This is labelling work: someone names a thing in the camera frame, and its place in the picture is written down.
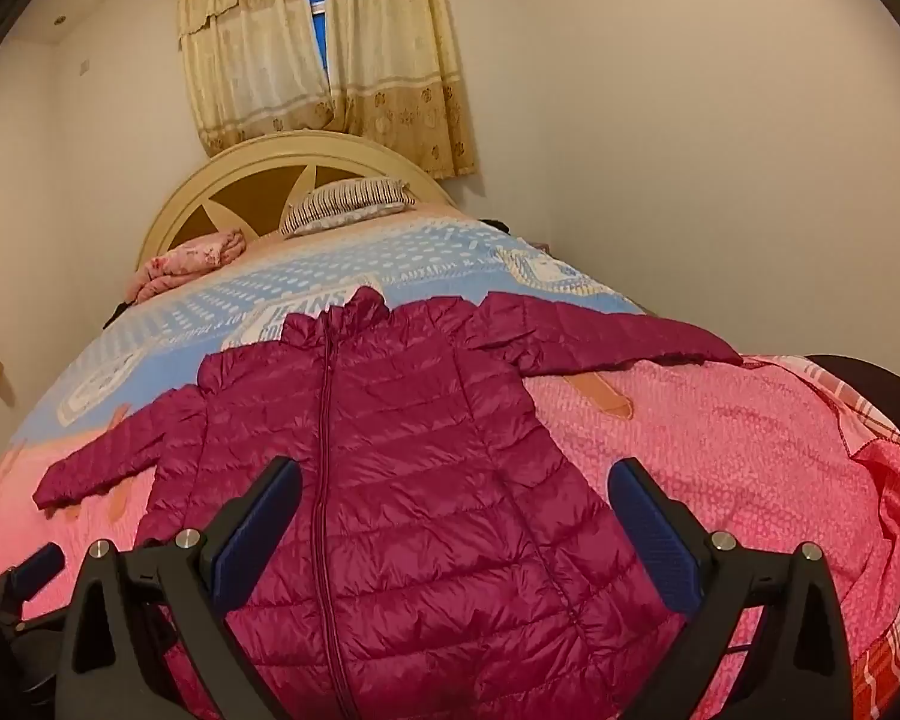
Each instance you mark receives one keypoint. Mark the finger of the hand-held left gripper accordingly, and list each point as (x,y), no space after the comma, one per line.
(39,568)

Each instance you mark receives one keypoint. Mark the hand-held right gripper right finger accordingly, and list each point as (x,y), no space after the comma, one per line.
(656,540)

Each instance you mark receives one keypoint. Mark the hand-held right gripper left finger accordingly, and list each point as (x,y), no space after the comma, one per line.
(259,532)

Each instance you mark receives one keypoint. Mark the magenta quilted puffer jacket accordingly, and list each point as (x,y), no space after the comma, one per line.
(420,502)

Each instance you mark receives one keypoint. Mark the pink and blue printed blanket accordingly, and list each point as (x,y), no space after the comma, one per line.
(720,450)

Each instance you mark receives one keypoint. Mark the red plaid bed sheet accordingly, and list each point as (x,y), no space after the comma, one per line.
(892,660)

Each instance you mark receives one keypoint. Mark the dark brown round furniture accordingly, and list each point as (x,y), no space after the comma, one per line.
(870,382)

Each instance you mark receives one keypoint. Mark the pink floral folded quilt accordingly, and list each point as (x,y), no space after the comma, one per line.
(187,259)

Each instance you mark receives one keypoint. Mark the striped pillow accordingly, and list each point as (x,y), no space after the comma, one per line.
(345,204)

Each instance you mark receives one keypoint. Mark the small black object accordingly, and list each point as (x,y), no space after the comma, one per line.
(499,226)

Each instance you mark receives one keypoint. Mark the cream arched headboard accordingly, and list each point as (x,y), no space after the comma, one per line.
(232,165)

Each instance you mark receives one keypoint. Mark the beige patterned curtain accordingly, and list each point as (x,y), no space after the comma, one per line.
(397,67)
(255,67)

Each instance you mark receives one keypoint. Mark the window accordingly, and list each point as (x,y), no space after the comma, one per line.
(316,30)

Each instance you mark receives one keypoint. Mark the dark bed frame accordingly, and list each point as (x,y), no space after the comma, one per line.
(116,313)

